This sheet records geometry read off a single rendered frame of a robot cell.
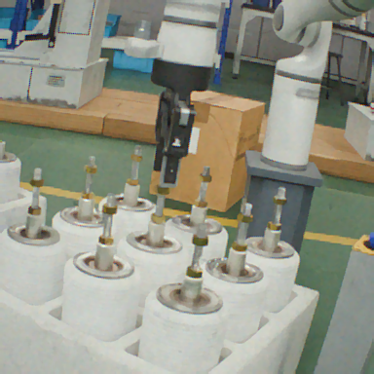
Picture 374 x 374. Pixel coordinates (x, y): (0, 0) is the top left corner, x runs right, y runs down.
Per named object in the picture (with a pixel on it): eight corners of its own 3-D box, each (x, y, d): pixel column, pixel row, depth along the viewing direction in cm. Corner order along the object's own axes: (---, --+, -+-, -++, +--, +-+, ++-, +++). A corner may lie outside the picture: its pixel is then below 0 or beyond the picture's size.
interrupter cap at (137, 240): (167, 234, 93) (168, 230, 93) (192, 255, 87) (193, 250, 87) (117, 235, 90) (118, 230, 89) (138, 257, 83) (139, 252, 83)
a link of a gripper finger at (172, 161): (168, 140, 81) (162, 180, 82) (171, 146, 78) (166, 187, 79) (180, 141, 81) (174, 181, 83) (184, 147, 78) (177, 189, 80)
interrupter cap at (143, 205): (101, 207, 100) (101, 203, 100) (111, 194, 107) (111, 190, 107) (150, 216, 100) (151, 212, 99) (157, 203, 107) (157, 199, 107)
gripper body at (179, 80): (220, 64, 78) (207, 138, 81) (206, 57, 86) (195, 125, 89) (159, 56, 77) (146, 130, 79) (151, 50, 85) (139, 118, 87)
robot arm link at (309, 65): (319, 7, 123) (309, 85, 127) (279, -4, 120) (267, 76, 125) (340, 10, 114) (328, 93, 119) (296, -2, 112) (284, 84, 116)
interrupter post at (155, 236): (158, 242, 90) (162, 218, 89) (166, 248, 88) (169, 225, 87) (141, 242, 89) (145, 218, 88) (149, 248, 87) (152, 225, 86)
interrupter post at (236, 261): (224, 276, 82) (229, 251, 81) (224, 269, 84) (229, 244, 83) (243, 278, 82) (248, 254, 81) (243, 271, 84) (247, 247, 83)
